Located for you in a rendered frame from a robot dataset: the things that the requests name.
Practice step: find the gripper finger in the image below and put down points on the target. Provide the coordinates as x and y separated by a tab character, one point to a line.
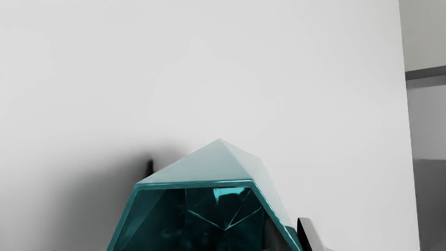
310	235

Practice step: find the teal faceted mug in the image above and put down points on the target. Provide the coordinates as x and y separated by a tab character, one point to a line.
212	167

